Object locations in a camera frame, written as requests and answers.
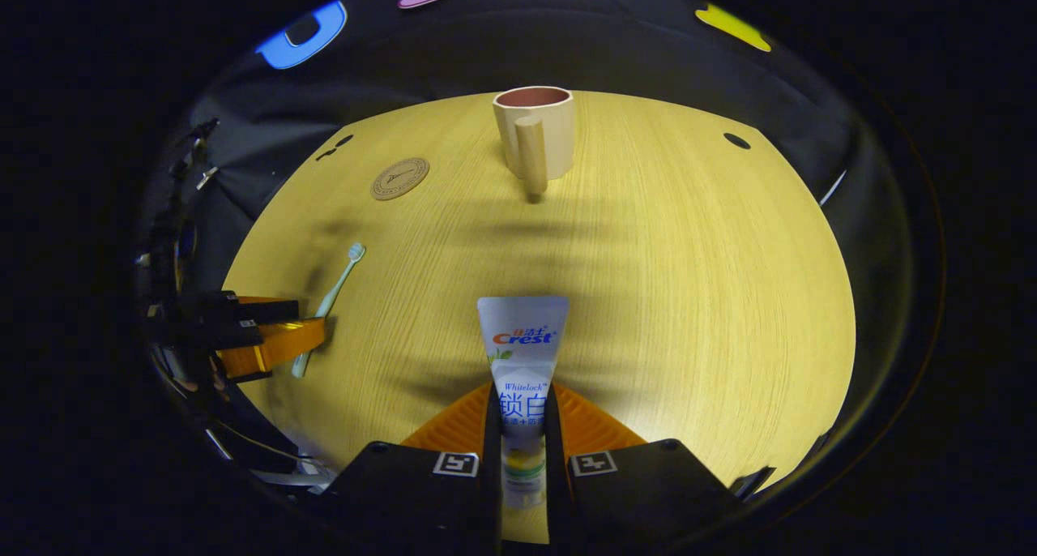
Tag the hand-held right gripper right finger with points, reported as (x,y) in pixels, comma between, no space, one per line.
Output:
(555,459)

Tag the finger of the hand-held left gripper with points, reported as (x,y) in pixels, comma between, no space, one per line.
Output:
(275,345)
(251,309)

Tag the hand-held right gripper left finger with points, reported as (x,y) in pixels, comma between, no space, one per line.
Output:
(492,459)

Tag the pale green toothbrush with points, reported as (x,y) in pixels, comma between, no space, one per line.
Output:
(330,301)

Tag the white toothpaste tube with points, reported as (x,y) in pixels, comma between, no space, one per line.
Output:
(522,353)

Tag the round brown coaster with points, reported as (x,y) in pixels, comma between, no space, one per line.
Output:
(400,178)

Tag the beige cup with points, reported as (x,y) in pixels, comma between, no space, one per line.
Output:
(547,134)

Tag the wooden desktop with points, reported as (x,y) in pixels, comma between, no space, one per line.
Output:
(648,297)

